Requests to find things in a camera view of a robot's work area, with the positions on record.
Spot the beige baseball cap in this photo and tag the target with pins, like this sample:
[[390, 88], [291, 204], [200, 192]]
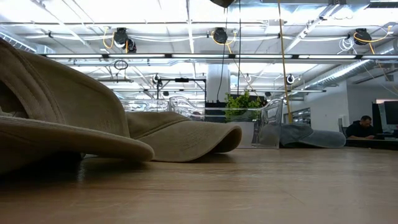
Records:
[[46, 93], [180, 140], [222, 2]]

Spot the grey baseball cap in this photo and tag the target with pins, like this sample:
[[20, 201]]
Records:
[[311, 138]]

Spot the small black ceiling reel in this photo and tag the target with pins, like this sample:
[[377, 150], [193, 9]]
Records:
[[290, 79], [156, 79]]

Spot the long ceiling light bar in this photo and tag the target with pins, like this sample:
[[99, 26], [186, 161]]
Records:
[[199, 56]]

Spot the person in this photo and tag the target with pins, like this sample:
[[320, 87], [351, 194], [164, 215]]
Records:
[[360, 130]]

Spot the black monitor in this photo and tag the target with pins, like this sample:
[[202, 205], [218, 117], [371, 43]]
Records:
[[391, 112]]

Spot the black metal frame rig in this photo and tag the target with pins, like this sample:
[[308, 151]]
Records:
[[182, 80]]

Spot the silver ventilation duct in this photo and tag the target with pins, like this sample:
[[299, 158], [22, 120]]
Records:
[[342, 73], [18, 43]]

